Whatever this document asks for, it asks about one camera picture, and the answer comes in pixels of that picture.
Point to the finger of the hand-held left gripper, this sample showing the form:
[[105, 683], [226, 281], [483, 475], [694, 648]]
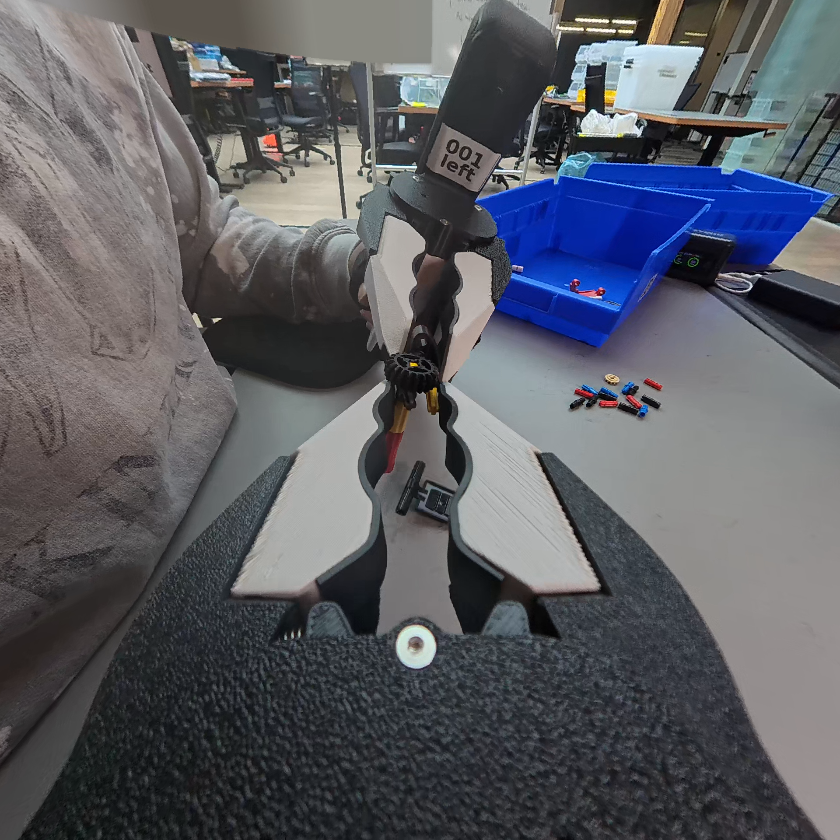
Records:
[[474, 295], [390, 289]]

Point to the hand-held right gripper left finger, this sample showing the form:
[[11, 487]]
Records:
[[302, 525]]

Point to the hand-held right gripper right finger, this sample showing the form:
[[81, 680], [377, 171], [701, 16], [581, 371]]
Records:
[[525, 525]]

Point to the black curved toy roof assembly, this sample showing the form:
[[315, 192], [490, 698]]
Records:
[[407, 371]]

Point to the grey desk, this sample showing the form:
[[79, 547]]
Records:
[[689, 492]]

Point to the background wooden office desk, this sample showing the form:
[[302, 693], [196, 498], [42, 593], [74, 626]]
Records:
[[722, 120]]

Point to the person's left hand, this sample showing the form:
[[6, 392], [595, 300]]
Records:
[[366, 313]]

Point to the stack of clear plastic boxes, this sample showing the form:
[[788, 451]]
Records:
[[597, 72]]

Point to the crumpled white plastic bags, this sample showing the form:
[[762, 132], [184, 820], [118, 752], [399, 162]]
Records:
[[610, 123]]

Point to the teal plastic bag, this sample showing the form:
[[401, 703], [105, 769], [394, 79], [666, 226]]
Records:
[[576, 165]]

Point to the blue plastic parts bin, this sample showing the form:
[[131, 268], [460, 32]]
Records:
[[761, 203], [590, 223]]

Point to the white storage box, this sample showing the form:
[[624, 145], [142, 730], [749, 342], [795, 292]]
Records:
[[659, 79]]

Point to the pile of small connector pins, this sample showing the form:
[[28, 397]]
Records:
[[617, 400]]

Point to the orange traffic cone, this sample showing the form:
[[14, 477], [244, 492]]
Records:
[[270, 143]]

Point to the black office chair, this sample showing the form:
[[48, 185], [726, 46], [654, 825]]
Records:
[[262, 131], [308, 105]]

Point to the black device with green lights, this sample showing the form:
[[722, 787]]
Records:
[[705, 259]]

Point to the person's grey patterned sweatshirt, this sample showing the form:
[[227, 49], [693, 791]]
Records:
[[85, 328]]

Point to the black power adapter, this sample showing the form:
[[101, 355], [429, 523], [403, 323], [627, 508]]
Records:
[[800, 295]]

